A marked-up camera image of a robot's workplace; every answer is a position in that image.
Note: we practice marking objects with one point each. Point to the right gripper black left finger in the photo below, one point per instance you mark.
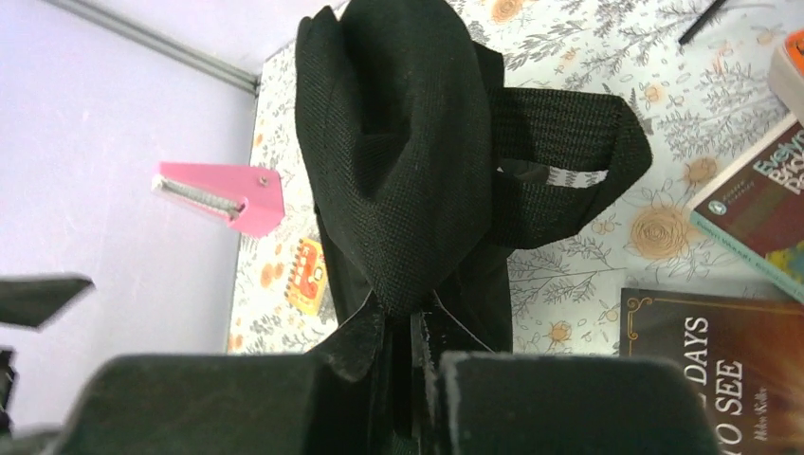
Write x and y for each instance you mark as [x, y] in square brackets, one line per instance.
[315, 403]

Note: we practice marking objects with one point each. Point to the Evelyn Waugh paperback book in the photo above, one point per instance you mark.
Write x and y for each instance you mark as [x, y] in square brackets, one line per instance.
[754, 207]

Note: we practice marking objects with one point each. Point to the small orange notebook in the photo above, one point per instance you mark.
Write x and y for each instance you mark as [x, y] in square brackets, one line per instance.
[307, 277]

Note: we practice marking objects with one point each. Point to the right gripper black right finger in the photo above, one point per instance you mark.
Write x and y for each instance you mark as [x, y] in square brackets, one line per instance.
[480, 402]

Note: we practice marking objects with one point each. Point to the pink metronome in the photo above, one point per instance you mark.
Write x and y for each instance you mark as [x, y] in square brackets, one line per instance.
[249, 199]

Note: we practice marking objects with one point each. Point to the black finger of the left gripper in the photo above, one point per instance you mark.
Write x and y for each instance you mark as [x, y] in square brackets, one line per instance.
[31, 301]

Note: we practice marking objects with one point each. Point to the black microphone tripod stand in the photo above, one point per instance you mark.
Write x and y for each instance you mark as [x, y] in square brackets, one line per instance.
[703, 19]

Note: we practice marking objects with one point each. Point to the orange and white thick book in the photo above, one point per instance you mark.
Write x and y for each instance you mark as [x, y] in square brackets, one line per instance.
[786, 73]

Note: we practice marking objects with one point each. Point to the black student backpack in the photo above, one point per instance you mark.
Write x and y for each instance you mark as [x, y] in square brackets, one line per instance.
[427, 172]

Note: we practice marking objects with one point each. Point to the Three Days To See book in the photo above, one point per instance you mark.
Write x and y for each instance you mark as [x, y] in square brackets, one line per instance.
[743, 356]

